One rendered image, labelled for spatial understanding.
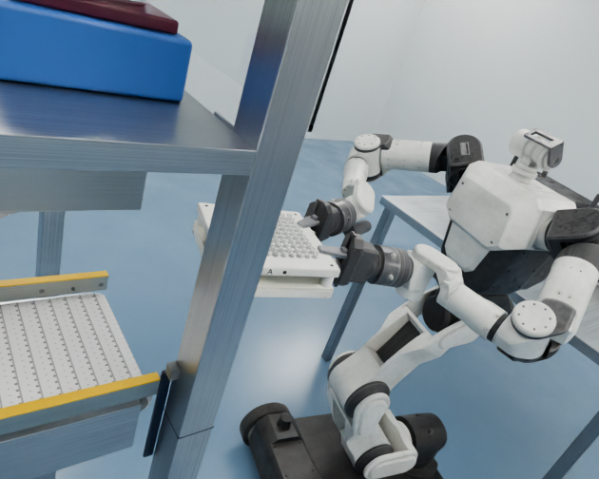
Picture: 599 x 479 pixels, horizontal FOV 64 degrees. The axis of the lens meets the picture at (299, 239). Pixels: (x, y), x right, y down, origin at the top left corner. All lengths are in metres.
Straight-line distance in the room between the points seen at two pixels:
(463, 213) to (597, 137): 4.16
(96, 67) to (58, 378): 0.47
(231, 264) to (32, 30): 0.32
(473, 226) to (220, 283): 0.82
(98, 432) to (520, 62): 5.42
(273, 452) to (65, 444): 1.05
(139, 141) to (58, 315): 0.52
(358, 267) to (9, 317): 0.65
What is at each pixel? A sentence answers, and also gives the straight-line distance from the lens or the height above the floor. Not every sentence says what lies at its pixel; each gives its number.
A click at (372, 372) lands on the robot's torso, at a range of 1.42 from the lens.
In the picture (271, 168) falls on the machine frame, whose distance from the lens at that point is 0.56.
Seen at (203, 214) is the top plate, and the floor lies 1.08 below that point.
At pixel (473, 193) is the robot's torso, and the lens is 1.31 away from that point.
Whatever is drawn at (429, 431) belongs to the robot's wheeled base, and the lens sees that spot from 1.89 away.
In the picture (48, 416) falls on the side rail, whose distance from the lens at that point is 0.77.
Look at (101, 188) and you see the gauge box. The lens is 0.81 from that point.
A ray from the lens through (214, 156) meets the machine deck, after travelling 0.51.
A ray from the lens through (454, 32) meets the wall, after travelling 6.23.
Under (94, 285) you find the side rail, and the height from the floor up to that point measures 0.96.
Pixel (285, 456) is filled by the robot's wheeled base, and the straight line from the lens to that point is 1.78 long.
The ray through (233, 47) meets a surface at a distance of 0.72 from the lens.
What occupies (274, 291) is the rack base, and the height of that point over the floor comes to 1.03.
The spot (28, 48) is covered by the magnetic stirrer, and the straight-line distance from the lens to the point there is 0.57.
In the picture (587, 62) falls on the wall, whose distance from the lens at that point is 5.55.
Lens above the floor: 1.55
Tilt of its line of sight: 27 degrees down
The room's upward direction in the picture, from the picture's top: 19 degrees clockwise
